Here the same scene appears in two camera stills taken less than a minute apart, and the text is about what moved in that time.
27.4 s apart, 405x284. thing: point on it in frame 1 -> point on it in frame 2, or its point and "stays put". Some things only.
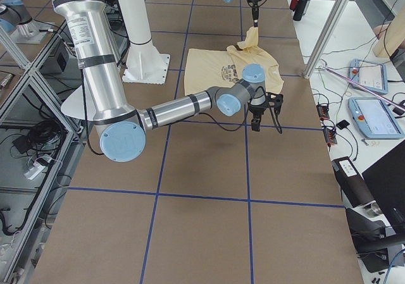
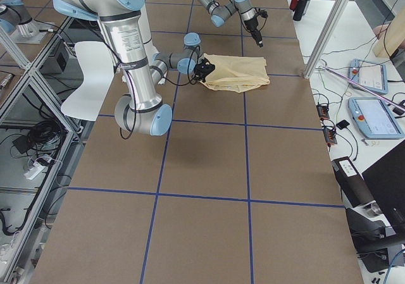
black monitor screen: (385, 180) stays put
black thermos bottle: (302, 4) stays put
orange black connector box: (323, 111) stays put
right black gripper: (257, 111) -> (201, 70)
